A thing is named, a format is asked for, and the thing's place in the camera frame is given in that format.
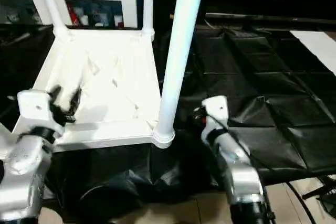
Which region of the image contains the white plastic table top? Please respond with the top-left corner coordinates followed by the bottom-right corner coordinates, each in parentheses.
top-left (12, 28), bottom-right (176, 154)

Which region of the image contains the black plastic mat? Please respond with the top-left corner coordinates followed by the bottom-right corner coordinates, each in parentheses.
top-left (0, 22), bottom-right (336, 209)

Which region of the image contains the red white bottle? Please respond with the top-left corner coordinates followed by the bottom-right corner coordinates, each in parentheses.
top-left (70, 6), bottom-right (80, 26)

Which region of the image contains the white flat board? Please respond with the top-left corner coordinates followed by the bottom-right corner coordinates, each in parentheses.
top-left (288, 30), bottom-right (336, 76)

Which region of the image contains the black floor stand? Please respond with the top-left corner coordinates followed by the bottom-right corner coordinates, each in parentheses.
top-left (301, 176), bottom-right (336, 215)

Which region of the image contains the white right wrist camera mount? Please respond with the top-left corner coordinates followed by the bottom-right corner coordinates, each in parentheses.
top-left (201, 95), bottom-right (229, 143)

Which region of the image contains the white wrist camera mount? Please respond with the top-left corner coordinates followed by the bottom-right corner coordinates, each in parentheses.
top-left (201, 95), bottom-right (229, 143)
top-left (17, 89), bottom-right (65, 137)

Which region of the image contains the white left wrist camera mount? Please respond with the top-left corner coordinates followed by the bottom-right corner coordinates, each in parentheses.
top-left (17, 89), bottom-right (65, 137)

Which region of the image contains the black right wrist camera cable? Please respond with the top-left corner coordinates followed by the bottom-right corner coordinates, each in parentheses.
top-left (204, 111), bottom-right (318, 224)

